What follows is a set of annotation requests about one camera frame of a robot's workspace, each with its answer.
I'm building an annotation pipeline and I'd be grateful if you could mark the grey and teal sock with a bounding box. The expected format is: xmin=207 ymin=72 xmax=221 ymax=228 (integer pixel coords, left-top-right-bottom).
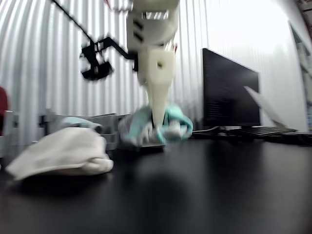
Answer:
xmin=118 ymin=103 xmax=194 ymax=148
xmin=59 ymin=117 xmax=103 ymax=134

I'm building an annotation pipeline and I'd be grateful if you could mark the small white sock bundle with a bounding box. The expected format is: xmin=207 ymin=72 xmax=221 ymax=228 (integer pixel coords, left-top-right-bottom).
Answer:
xmin=5 ymin=126 xmax=115 ymax=181

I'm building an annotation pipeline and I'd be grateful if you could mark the medium grey plastic bin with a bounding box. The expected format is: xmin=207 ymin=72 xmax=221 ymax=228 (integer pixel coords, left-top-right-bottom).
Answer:
xmin=39 ymin=108 xmax=117 ymax=151

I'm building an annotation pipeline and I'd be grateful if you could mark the black computer monitor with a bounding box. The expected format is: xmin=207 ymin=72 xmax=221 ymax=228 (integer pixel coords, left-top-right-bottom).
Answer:
xmin=201 ymin=47 xmax=261 ymax=130

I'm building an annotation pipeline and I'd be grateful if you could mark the black keyboard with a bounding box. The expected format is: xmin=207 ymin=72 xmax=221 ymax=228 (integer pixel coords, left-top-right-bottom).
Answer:
xmin=231 ymin=126 xmax=281 ymax=137

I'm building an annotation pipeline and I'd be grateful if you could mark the silver laptop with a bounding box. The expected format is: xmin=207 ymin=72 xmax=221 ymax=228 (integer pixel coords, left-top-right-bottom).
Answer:
xmin=243 ymin=85 xmax=297 ymax=134

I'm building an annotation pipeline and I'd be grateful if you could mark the maroon cloth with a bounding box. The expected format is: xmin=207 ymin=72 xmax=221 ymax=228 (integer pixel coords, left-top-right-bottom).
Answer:
xmin=0 ymin=86 xmax=9 ymax=136

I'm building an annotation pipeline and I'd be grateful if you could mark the white cable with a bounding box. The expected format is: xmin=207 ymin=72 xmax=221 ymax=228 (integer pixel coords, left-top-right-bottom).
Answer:
xmin=192 ymin=126 xmax=220 ymax=134

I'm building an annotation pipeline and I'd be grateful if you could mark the black camera with bracket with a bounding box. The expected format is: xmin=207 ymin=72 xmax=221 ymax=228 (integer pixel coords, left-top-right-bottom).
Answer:
xmin=79 ymin=36 xmax=138 ymax=81

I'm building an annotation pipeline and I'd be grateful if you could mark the black camera cable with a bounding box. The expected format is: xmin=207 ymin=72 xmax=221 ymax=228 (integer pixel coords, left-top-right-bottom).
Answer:
xmin=51 ymin=0 xmax=92 ymax=41

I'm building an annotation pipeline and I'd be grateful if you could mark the glass window with frame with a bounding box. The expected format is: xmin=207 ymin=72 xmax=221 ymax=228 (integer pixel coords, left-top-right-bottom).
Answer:
xmin=289 ymin=20 xmax=312 ymax=132

